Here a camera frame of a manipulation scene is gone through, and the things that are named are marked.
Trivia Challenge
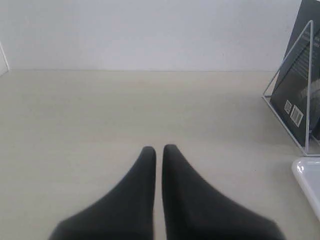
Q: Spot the black book with barcode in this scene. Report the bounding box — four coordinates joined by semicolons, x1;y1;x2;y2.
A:
270;0;320;146

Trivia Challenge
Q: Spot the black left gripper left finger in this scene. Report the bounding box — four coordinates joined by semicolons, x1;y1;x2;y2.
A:
49;146;157;240

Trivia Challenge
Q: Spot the white plastic tray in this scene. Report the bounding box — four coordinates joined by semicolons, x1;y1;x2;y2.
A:
291;157;320;220

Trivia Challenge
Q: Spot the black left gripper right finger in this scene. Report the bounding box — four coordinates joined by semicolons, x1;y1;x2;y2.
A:
162;144;286;240

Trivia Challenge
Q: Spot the white wire book rack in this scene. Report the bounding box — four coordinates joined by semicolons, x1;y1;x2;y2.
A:
262;20;320;157

